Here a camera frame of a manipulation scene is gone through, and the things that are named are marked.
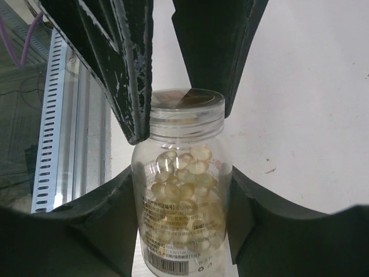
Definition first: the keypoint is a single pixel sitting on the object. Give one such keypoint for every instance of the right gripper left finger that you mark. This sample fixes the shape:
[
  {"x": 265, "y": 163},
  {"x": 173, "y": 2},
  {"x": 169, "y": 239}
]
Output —
[{"x": 93, "y": 235}]

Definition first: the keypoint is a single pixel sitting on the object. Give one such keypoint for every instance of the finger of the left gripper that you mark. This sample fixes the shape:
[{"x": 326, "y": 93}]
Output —
[
  {"x": 215, "y": 38},
  {"x": 114, "y": 41}
]

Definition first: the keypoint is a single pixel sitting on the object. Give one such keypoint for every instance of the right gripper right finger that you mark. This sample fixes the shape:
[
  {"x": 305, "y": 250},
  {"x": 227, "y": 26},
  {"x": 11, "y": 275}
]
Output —
[{"x": 271, "y": 236}]

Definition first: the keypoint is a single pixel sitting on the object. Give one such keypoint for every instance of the clear bottle cap orange label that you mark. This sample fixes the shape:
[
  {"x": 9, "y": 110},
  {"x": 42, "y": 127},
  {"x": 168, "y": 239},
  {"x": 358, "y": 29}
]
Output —
[{"x": 186, "y": 115}]

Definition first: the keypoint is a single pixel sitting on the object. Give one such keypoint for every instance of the clear bottle yellow pills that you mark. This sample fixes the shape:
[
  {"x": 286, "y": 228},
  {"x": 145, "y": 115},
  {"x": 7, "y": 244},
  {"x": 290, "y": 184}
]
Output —
[{"x": 181, "y": 195}]

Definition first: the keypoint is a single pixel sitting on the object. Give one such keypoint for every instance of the white slotted cable duct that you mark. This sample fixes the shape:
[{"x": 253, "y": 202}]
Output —
[{"x": 45, "y": 183}]

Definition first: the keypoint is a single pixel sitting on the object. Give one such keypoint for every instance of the aluminium mounting rail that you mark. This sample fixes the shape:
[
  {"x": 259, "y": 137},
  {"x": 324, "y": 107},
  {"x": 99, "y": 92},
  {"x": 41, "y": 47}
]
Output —
[{"x": 84, "y": 160}]

